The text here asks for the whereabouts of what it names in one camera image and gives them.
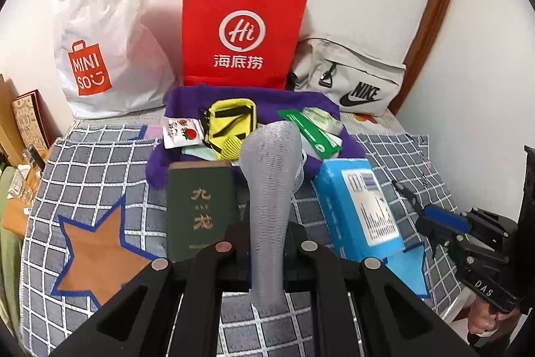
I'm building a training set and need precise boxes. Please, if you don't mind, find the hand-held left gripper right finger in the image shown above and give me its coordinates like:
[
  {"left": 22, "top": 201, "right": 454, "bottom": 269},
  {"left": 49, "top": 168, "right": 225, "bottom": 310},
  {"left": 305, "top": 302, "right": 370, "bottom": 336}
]
[{"left": 284, "top": 221, "right": 477, "bottom": 357}]

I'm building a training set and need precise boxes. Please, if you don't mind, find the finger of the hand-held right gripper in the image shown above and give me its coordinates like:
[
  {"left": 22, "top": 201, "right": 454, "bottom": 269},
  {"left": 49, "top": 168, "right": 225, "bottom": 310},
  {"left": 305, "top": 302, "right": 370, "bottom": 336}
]
[
  {"left": 392, "top": 179, "right": 424, "bottom": 212},
  {"left": 415, "top": 204, "right": 471, "bottom": 250}
]

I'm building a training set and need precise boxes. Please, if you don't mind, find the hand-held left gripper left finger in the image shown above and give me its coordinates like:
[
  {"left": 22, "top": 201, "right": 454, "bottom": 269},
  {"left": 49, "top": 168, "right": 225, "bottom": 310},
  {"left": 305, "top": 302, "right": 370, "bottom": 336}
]
[{"left": 50, "top": 221, "right": 251, "bottom": 357}]

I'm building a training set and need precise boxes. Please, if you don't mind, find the grey mesh sleeve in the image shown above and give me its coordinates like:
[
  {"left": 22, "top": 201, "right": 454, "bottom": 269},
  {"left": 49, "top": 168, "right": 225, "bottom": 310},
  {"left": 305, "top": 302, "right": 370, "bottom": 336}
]
[{"left": 239, "top": 120, "right": 302, "bottom": 309}]

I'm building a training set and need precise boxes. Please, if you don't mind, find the small green wipes pack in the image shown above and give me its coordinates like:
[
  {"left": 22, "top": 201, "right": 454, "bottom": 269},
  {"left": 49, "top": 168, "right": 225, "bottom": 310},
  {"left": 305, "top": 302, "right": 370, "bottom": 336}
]
[{"left": 303, "top": 106, "right": 339, "bottom": 132}]

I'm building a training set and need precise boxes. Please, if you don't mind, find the green packet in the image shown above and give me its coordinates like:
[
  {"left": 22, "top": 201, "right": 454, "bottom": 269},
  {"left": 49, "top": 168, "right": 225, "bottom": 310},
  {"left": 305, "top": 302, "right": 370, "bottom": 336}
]
[{"left": 278, "top": 108, "right": 341, "bottom": 161}]

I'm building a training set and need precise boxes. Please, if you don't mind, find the yellow pouch with black straps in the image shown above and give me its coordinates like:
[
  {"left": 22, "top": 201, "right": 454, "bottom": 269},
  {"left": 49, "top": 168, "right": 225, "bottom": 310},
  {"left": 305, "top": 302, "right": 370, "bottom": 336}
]
[{"left": 200, "top": 98, "right": 257, "bottom": 161}]

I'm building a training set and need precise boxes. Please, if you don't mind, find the fruit print snack packet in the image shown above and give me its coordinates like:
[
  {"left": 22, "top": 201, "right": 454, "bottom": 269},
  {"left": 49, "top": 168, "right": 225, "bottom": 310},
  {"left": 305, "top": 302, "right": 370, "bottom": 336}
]
[{"left": 162, "top": 118, "right": 205, "bottom": 149}]

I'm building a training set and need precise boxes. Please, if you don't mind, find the purple towel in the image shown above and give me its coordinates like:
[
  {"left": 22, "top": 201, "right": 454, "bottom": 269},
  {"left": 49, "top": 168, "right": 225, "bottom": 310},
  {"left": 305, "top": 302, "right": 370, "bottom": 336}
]
[{"left": 145, "top": 84, "right": 366, "bottom": 190}]

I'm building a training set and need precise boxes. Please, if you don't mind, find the person's right hand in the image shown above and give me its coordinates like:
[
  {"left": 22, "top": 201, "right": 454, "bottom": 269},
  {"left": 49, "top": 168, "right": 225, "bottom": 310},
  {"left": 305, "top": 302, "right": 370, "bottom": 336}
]
[{"left": 468, "top": 296, "right": 504, "bottom": 337}]

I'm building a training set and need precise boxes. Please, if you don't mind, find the blue tissue pack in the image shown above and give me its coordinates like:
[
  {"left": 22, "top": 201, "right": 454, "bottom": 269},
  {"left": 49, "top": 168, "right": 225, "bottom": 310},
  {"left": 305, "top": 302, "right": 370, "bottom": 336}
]
[{"left": 313, "top": 157, "right": 405, "bottom": 262}]

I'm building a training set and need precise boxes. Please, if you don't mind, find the dark green tin box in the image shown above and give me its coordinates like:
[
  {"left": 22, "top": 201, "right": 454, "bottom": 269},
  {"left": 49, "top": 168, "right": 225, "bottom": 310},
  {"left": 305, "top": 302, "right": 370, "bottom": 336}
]
[{"left": 166, "top": 160, "right": 239, "bottom": 263}]

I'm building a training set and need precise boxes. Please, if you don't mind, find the grey waist bag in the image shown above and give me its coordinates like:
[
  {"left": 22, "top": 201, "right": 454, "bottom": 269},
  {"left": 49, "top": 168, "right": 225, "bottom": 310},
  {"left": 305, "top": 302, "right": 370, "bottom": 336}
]
[{"left": 288, "top": 38, "right": 407, "bottom": 117}]

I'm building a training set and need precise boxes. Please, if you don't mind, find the grey checked blanket with stars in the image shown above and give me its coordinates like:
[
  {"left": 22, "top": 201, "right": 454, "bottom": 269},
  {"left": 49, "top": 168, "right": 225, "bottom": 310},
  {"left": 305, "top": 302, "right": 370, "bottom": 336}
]
[{"left": 21, "top": 123, "right": 460, "bottom": 357}]

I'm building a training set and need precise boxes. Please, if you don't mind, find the red paper bag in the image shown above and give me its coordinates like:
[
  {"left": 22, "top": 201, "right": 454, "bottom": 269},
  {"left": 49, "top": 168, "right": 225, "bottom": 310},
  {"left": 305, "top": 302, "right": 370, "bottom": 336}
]
[{"left": 181, "top": 0, "right": 312, "bottom": 91}]

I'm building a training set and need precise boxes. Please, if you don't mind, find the wooden bedside table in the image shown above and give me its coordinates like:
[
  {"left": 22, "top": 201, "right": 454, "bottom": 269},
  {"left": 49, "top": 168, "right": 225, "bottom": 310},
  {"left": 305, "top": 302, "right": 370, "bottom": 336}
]
[{"left": 0, "top": 144, "right": 55, "bottom": 236}]

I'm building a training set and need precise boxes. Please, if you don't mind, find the green cloth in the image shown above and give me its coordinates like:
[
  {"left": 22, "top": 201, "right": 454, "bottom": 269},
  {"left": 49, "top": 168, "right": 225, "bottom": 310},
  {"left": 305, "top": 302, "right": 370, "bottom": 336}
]
[{"left": 0, "top": 165, "right": 22, "bottom": 337}]

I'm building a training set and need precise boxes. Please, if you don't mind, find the white plastic shopping bag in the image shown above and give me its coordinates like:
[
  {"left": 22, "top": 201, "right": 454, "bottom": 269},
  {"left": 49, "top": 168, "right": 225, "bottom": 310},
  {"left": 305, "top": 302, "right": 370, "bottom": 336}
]
[{"left": 54, "top": 0, "right": 176, "bottom": 119}]

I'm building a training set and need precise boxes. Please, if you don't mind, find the patterned brown book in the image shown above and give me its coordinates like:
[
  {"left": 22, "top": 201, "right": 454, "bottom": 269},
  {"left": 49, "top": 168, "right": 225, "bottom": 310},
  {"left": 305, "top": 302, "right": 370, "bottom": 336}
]
[{"left": 10, "top": 89, "right": 53, "bottom": 157}]

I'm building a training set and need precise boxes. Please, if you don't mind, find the wooden headboard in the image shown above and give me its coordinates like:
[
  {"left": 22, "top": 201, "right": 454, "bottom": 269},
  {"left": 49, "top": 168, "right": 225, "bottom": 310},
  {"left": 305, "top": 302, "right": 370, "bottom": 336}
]
[{"left": 0, "top": 73, "right": 19, "bottom": 165}]

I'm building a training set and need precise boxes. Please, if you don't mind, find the wooden door frame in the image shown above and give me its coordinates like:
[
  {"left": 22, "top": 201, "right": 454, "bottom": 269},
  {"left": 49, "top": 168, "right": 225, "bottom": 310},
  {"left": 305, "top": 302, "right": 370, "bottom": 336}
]
[{"left": 391, "top": 0, "right": 464, "bottom": 117}]

